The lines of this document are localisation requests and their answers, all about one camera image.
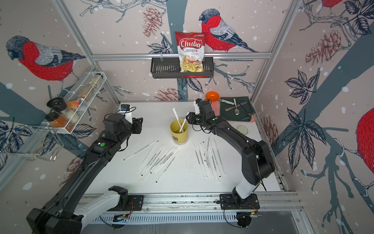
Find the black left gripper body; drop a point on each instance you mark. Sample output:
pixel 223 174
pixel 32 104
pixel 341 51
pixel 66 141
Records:
pixel 136 127

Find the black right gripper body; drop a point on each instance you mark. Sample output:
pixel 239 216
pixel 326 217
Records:
pixel 194 119

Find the fifteenth straw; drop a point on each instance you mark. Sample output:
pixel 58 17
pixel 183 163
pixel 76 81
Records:
pixel 184 122

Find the thirteenth straw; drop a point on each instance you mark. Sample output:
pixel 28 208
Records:
pixel 207 146

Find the twelfth straw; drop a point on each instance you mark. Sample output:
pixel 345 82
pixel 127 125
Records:
pixel 212 164

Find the fourteenth straw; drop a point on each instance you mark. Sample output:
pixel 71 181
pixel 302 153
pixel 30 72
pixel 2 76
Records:
pixel 168 166

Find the eleventh straw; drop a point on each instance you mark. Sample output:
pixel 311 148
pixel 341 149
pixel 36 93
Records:
pixel 219 156

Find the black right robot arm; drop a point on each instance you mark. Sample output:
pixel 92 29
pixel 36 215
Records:
pixel 257 162

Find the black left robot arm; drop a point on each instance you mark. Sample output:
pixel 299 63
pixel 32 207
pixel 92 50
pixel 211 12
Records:
pixel 58 216

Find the bundle wrapped straws in cup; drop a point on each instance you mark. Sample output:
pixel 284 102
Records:
pixel 177 118

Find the yellow straw cup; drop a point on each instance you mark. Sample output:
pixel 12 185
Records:
pixel 179 137

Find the pink tray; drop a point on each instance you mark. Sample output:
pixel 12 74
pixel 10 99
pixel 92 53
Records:
pixel 216 109

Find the orange bowl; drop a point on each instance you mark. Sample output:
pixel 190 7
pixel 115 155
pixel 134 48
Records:
pixel 212 96

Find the wooden spoon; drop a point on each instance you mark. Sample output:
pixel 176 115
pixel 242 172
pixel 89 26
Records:
pixel 240 104

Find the metal spoon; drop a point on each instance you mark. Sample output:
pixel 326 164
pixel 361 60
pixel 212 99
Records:
pixel 236 111

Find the green mat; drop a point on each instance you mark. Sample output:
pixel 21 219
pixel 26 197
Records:
pixel 246 110

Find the Chuba cassava chips bag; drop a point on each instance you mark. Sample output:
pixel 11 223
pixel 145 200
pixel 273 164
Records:
pixel 191 51

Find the black lid spice jar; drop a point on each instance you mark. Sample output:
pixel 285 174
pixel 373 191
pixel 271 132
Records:
pixel 57 104

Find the orange spice jar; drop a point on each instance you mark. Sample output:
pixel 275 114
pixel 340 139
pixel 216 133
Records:
pixel 59 121

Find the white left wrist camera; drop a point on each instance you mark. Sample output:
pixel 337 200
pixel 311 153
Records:
pixel 127 110

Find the white handle knife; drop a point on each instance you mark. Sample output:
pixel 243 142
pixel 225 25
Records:
pixel 226 101

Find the black wall basket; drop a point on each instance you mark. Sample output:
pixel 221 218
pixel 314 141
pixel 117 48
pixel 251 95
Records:
pixel 169 68

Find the white wire spice rack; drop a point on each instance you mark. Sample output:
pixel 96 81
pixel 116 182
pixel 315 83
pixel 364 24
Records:
pixel 78 100

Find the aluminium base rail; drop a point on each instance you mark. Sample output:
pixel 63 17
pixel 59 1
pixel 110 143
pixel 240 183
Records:
pixel 160 208

